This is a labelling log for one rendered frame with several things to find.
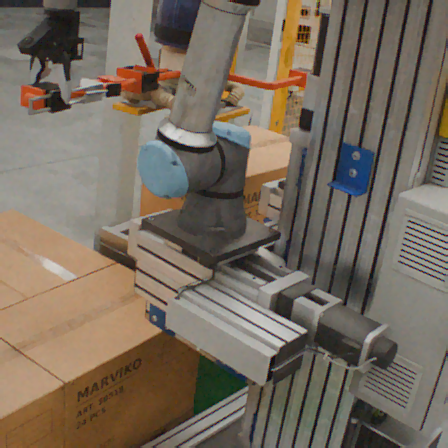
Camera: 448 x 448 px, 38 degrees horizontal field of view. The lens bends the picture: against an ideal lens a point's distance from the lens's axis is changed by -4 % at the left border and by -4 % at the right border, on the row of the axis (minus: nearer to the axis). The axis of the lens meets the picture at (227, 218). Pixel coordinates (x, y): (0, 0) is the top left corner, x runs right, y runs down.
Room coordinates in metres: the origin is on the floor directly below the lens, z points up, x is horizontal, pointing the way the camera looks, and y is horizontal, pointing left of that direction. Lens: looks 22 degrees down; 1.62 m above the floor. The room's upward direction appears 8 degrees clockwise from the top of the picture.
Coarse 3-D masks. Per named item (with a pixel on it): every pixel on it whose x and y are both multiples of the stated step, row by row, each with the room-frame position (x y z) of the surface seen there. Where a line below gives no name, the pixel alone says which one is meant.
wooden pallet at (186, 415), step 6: (192, 408) 1.86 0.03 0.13; (180, 414) 1.81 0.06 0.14; (186, 414) 1.84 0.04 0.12; (192, 414) 1.87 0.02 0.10; (174, 420) 1.78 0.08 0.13; (180, 420) 1.81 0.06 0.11; (186, 420) 1.84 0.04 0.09; (162, 426) 1.73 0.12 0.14; (168, 426) 1.76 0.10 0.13; (174, 426) 1.79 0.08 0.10; (156, 432) 1.70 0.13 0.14; (162, 432) 1.76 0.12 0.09; (144, 438) 1.66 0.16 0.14; (150, 438) 1.68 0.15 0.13; (156, 438) 1.77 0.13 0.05; (138, 444) 1.63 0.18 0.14; (144, 444) 1.76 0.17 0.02
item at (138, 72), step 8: (136, 64) 1.84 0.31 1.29; (120, 72) 1.77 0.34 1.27; (128, 72) 1.75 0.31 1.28; (136, 72) 1.74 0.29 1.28; (144, 72) 1.81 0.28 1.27; (152, 72) 1.81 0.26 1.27; (136, 80) 1.74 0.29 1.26; (144, 80) 1.75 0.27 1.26; (152, 80) 1.79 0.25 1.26; (128, 88) 1.75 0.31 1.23; (136, 88) 1.74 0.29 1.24; (144, 88) 1.74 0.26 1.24; (152, 88) 1.77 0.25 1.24
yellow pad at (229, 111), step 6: (222, 108) 2.01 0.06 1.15; (228, 108) 2.03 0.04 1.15; (234, 108) 2.04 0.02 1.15; (240, 108) 2.07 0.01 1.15; (246, 108) 2.09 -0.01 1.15; (216, 114) 1.94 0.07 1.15; (222, 114) 1.96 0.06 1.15; (228, 114) 1.98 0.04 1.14; (234, 114) 2.01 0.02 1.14; (240, 114) 2.04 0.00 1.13; (216, 120) 1.91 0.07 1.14; (222, 120) 1.94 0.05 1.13
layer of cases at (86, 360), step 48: (0, 240) 2.12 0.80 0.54; (48, 240) 2.18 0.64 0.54; (0, 288) 1.79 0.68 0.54; (48, 288) 1.83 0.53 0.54; (96, 288) 1.88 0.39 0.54; (0, 336) 1.53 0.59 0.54; (48, 336) 1.57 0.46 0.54; (96, 336) 1.61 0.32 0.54; (144, 336) 1.65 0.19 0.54; (0, 384) 1.32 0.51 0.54; (48, 384) 1.35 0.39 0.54; (96, 384) 1.46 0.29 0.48; (144, 384) 1.64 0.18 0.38; (192, 384) 1.85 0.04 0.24; (0, 432) 1.19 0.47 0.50; (48, 432) 1.32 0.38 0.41; (96, 432) 1.47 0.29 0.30; (144, 432) 1.65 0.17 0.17
